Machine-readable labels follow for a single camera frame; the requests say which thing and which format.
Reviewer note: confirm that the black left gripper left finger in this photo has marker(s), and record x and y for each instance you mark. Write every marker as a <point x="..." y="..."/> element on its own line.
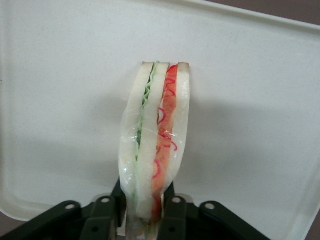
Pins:
<point x="75" y="225"/>

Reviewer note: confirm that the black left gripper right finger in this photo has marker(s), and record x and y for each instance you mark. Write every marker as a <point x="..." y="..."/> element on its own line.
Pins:
<point x="200" y="225"/>

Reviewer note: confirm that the triangle sandwich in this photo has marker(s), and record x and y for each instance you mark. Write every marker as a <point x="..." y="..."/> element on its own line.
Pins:
<point x="150" y="137"/>

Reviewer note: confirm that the white plastic tray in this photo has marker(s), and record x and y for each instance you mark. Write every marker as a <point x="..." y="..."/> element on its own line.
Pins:
<point x="75" y="75"/>

